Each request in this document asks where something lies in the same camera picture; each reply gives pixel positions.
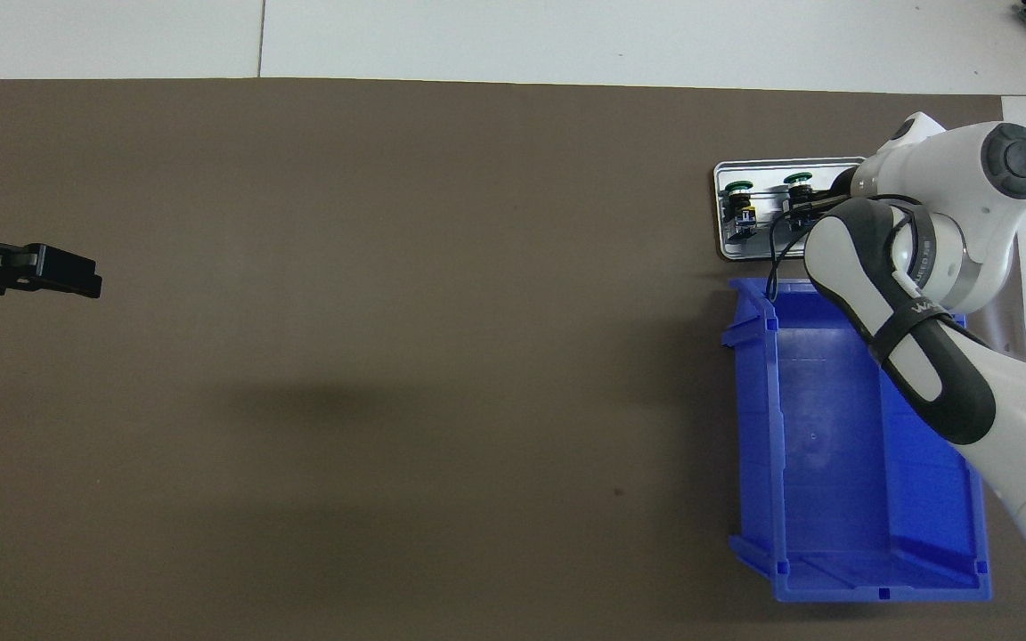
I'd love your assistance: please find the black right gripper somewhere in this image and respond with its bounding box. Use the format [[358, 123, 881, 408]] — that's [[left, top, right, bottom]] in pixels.
[[798, 166, 861, 220]]

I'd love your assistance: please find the green push button switch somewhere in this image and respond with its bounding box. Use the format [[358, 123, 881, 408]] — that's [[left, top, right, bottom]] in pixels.
[[784, 172, 821, 234], [723, 178, 760, 242]]

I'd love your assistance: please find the silver metal tray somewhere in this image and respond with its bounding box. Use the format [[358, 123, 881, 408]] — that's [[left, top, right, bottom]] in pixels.
[[713, 158, 870, 261]]

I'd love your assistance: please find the blue plastic bin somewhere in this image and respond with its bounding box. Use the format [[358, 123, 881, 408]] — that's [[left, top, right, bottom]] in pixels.
[[721, 277, 992, 604]]

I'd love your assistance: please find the brown table mat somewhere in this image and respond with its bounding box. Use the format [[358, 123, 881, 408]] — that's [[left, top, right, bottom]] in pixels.
[[0, 78, 1026, 641]]

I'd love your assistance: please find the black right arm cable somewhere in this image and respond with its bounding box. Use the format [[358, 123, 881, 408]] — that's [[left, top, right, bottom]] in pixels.
[[764, 194, 843, 304]]

